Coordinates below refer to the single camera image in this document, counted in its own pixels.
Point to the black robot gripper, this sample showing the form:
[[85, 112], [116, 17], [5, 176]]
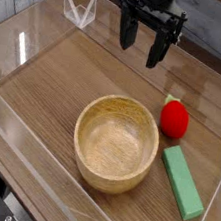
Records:
[[154, 12]]

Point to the clear acrylic corner bracket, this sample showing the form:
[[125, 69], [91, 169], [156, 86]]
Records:
[[80, 16]]

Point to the red plush strawberry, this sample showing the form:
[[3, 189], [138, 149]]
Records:
[[174, 118]]

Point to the green rectangular block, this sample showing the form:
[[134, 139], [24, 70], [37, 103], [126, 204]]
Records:
[[183, 185]]

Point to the light wooden bowl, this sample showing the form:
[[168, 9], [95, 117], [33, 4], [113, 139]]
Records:
[[115, 140]]

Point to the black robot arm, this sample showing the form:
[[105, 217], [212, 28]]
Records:
[[164, 17]]

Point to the clear acrylic tray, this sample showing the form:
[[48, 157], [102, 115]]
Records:
[[50, 70]]

